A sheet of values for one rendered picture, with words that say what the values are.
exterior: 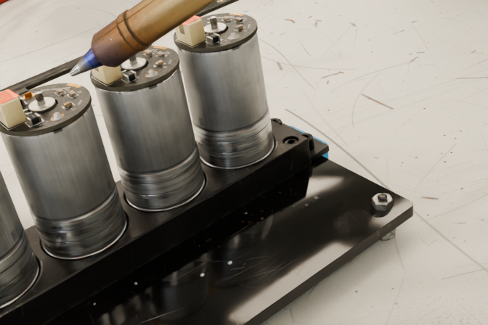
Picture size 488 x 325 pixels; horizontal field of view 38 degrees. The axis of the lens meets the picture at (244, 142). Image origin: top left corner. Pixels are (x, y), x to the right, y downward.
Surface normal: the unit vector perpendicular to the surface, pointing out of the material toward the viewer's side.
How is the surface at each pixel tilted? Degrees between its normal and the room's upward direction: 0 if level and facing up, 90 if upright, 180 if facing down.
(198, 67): 90
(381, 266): 0
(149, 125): 90
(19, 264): 90
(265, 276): 0
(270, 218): 0
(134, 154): 90
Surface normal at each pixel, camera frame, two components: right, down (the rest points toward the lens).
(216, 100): -0.16, 0.54
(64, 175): 0.35, 0.45
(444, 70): -0.14, -0.84
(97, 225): 0.65, 0.32
